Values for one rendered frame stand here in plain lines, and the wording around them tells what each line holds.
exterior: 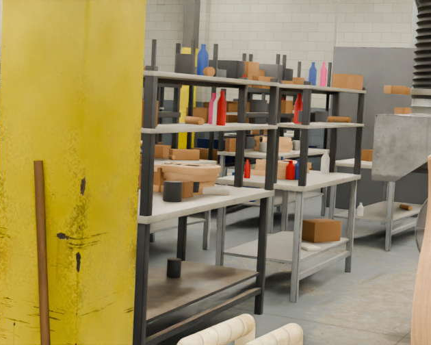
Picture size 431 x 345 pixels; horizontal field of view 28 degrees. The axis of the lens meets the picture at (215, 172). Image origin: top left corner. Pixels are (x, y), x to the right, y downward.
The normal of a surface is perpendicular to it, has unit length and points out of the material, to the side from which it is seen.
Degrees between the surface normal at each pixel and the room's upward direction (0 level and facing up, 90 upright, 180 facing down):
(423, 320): 90
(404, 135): 90
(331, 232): 90
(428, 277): 71
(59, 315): 90
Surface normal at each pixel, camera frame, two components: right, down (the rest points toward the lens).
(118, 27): 0.89, 0.08
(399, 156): -0.46, 0.06
